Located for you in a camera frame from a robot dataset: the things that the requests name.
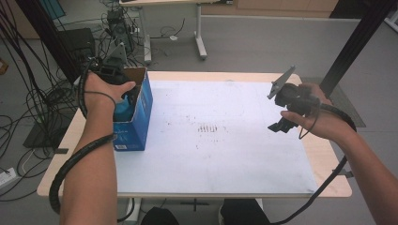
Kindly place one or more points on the person's left hand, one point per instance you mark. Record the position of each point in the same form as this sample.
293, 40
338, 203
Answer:
98, 92

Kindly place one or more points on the black equipment box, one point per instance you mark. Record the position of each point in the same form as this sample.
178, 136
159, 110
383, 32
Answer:
78, 43

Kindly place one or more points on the thick black metal post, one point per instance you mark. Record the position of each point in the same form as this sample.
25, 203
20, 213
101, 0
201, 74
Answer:
359, 34

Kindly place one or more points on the person's leg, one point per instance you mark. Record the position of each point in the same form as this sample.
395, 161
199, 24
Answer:
242, 214
159, 217

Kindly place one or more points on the black floor mat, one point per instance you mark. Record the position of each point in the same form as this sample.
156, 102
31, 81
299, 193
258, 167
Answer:
40, 137

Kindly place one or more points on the white table leg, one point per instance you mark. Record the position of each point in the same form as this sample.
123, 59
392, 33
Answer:
134, 209

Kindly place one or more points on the white table sheet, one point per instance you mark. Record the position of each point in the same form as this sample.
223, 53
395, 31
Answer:
212, 162

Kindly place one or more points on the blue cardboard box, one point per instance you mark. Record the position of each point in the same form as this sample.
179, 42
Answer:
134, 134

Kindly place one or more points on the wooden cabinet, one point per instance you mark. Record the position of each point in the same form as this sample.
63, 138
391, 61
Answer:
269, 7

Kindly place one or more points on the white power strip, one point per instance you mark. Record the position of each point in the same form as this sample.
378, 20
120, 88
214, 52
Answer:
6, 178

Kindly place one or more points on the white desk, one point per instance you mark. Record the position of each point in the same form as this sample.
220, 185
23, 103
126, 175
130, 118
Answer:
200, 40

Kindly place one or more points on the person's right hand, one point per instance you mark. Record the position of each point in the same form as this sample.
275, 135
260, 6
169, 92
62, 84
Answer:
328, 123

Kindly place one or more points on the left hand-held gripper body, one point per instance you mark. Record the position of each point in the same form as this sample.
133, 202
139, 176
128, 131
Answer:
112, 73

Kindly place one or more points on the black tape piece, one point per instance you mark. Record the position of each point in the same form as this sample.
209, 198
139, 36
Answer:
61, 151

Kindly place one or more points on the person's left leg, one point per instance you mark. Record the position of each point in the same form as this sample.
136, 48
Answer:
159, 217

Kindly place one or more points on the person's right leg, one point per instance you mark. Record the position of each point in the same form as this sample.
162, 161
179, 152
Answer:
242, 214

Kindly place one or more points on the computer tower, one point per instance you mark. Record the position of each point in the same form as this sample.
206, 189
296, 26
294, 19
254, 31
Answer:
120, 31

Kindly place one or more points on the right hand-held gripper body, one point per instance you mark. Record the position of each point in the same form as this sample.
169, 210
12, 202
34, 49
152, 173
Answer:
295, 98

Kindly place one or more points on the dark stand post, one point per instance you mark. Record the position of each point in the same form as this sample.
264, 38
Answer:
47, 40

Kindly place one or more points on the grey tape piece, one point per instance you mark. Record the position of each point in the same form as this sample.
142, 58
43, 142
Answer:
344, 172

